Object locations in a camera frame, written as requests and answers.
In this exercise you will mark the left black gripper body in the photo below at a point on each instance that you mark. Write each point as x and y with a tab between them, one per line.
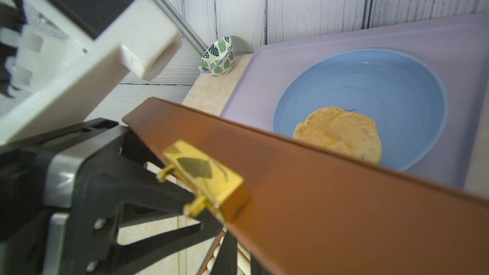
25	218

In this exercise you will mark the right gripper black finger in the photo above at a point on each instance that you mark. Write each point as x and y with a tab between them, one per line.
130	194

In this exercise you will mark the brown wooden jewelry box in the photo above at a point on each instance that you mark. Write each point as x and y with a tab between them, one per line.
318	212

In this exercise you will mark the green leaf pattern bowl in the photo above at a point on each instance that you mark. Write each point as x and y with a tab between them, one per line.
218	60

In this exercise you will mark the blue plate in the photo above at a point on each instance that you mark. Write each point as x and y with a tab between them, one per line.
402	94

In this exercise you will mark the lilac plastic tray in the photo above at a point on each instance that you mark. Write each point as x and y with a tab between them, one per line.
455	48

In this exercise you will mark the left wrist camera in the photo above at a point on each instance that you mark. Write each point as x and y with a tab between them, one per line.
76	38

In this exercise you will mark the left aluminium frame post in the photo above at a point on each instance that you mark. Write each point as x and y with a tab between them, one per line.
185	28

